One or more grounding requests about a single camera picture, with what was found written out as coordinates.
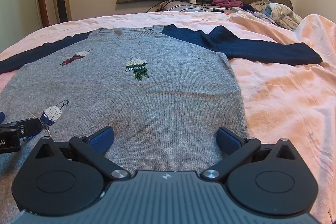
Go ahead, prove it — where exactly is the magenta cloth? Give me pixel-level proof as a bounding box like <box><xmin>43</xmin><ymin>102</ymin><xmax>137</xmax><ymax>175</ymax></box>
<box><xmin>212</xmin><ymin>0</ymin><xmax>243</xmax><ymax>8</ymax></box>

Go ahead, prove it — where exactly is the patterned pillow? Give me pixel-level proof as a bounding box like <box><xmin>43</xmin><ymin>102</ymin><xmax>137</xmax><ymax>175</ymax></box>
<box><xmin>155</xmin><ymin>0</ymin><xmax>223</xmax><ymax>13</ymax></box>

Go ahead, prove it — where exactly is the grey sweater with navy sleeves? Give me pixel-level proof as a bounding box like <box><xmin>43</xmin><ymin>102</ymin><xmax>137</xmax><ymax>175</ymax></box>
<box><xmin>0</xmin><ymin>25</ymin><xmax>323</xmax><ymax>214</ymax></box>

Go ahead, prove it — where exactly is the pink bed blanket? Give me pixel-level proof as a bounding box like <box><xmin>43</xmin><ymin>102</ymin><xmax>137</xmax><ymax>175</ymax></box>
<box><xmin>0</xmin><ymin>12</ymin><xmax>336</xmax><ymax>222</ymax></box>

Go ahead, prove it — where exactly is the pile of light clothes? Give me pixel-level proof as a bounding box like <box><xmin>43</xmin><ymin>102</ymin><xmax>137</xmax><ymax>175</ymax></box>
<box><xmin>249</xmin><ymin>0</ymin><xmax>303</xmax><ymax>31</ymax></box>

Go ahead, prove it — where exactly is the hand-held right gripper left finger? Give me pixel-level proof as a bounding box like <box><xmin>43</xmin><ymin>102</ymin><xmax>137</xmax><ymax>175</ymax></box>
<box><xmin>31</xmin><ymin>126</ymin><xmax>132</xmax><ymax>183</ymax></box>

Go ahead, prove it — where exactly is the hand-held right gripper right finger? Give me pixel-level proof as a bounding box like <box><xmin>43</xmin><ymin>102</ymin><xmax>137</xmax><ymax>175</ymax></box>
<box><xmin>201</xmin><ymin>126</ymin><xmax>302</xmax><ymax>184</ymax></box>

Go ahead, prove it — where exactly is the white wardrobe door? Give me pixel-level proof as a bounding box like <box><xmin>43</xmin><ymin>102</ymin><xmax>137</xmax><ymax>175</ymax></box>
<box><xmin>0</xmin><ymin>0</ymin><xmax>42</xmax><ymax>53</ymax></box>

